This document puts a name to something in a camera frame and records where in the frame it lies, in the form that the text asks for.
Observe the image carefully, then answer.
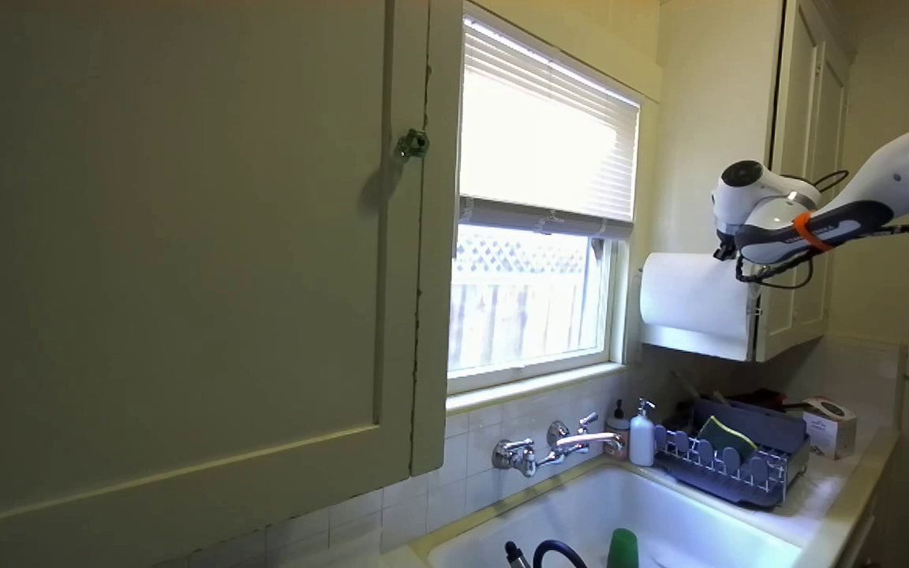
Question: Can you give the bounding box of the white paper towel roll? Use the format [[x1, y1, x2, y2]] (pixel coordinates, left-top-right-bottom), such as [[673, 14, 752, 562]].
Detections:
[[636, 249, 765, 339]]

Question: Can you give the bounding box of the cream corner cabinet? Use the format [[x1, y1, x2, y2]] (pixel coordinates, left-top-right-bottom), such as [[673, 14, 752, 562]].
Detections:
[[642, 0, 857, 366]]

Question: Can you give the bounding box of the green yellow sponge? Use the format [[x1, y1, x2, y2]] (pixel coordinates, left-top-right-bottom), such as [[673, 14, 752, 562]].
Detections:
[[696, 413, 759, 467]]

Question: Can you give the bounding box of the white soap dispenser bottle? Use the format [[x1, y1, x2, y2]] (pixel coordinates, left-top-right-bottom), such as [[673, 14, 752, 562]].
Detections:
[[624, 395, 658, 471]]

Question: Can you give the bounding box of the small white box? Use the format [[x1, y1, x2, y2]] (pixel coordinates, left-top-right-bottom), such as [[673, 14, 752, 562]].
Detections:
[[799, 395, 860, 460]]

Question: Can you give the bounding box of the white framed window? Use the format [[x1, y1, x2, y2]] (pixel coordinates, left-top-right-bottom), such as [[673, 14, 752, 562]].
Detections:
[[444, 4, 656, 399]]

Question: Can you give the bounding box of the white window blind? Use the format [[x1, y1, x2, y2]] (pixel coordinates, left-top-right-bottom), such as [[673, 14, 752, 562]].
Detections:
[[458, 12, 643, 238]]

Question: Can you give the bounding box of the grey dish rack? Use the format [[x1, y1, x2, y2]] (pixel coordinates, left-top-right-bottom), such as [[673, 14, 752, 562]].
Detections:
[[649, 395, 814, 514]]

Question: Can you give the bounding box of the white kitchen sink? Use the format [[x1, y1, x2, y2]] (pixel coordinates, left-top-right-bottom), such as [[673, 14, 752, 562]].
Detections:
[[422, 456, 809, 568]]

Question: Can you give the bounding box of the green bottle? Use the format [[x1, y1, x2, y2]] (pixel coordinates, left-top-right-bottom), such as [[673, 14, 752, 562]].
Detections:
[[606, 526, 643, 568]]

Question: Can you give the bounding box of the green cabinet knob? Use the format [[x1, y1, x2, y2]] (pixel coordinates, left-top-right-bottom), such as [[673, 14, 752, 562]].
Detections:
[[394, 126, 431, 163]]

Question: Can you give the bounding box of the white cabinet door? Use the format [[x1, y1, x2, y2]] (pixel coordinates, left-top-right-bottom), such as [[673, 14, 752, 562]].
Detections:
[[0, 0, 468, 544]]

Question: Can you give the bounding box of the orange cable strap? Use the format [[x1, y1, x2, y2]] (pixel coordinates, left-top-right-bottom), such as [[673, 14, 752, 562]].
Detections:
[[790, 211, 832, 256]]

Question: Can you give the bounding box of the chrome wall faucet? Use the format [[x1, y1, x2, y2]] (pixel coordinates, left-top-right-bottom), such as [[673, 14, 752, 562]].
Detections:
[[488, 411, 632, 480]]

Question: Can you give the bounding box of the black curved hose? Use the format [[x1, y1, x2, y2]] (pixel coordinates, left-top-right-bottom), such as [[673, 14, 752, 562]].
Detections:
[[503, 536, 590, 568]]

